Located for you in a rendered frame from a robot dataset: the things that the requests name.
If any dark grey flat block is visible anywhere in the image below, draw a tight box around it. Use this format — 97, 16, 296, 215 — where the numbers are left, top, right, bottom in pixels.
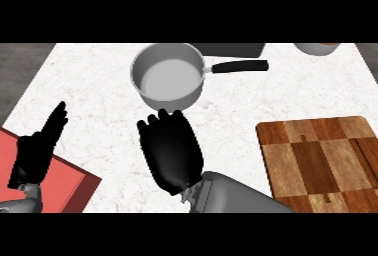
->
190, 43, 267, 59

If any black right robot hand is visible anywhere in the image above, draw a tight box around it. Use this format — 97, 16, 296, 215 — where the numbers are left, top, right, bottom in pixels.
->
135, 108, 205, 197

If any red flat mat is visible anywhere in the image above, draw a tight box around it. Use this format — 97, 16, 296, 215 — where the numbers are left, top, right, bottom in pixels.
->
0, 126, 103, 214

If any silver pot with black handle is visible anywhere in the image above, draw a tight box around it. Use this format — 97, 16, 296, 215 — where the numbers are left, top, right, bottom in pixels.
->
128, 43, 270, 112

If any brown wooden cutting board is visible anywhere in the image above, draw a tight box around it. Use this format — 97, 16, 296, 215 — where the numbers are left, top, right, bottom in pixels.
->
255, 115, 378, 214

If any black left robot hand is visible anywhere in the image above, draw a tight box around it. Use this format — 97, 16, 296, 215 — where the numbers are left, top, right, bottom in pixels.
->
7, 100, 69, 191

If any grey round bowl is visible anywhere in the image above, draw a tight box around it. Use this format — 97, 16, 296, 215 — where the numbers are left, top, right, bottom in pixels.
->
292, 43, 342, 57

